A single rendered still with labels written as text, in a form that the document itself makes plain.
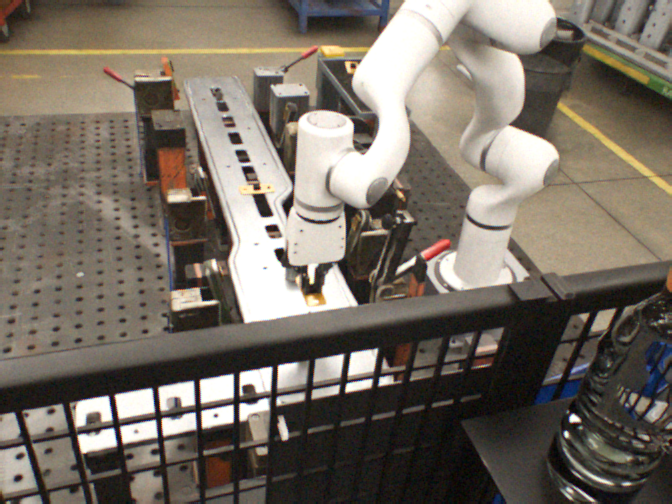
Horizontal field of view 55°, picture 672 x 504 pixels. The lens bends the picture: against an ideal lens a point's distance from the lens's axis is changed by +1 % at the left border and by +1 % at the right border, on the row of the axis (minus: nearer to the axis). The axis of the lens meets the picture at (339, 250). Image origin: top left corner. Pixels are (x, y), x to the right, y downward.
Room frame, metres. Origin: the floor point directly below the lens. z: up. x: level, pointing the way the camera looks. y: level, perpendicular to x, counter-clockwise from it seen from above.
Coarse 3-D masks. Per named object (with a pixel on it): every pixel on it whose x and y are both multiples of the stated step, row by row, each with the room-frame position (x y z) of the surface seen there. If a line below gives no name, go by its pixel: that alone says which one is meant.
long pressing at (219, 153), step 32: (192, 96) 1.81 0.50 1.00; (224, 96) 1.83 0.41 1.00; (224, 128) 1.62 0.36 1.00; (256, 128) 1.65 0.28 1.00; (224, 160) 1.45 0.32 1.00; (256, 160) 1.47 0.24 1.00; (224, 192) 1.29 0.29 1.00; (288, 192) 1.32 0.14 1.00; (256, 224) 1.18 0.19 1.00; (256, 256) 1.06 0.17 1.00; (256, 288) 0.96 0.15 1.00; (288, 288) 0.97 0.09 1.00; (288, 384) 0.72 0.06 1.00; (352, 384) 0.74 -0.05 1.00
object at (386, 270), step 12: (384, 216) 0.94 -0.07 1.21; (396, 216) 0.96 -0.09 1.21; (408, 216) 0.95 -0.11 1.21; (384, 228) 0.93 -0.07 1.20; (396, 228) 0.96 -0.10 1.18; (408, 228) 0.94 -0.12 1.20; (396, 240) 0.93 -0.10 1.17; (384, 252) 0.95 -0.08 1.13; (396, 252) 0.93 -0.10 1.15; (384, 264) 0.96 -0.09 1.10; (396, 264) 0.93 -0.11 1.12; (384, 276) 0.93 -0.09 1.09
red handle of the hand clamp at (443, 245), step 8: (440, 240) 0.99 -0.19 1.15; (448, 240) 0.99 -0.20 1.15; (432, 248) 0.98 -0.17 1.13; (440, 248) 0.98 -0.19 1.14; (448, 248) 0.98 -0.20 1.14; (424, 256) 0.97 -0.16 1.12; (432, 256) 0.97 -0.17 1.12; (408, 264) 0.96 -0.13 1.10; (400, 272) 0.95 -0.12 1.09; (408, 272) 0.96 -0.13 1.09
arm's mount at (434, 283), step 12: (444, 252) 1.45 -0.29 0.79; (432, 264) 1.39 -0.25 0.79; (516, 264) 1.42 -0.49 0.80; (432, 276) 1.33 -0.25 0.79; (516, 276) 1.36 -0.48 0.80; (432, 288) 1.31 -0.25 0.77; (444, 288) 1.29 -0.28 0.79; (456, 336) 1.19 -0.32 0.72; (468, 336) 1.18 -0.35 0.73; (492, 336) 1.21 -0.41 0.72
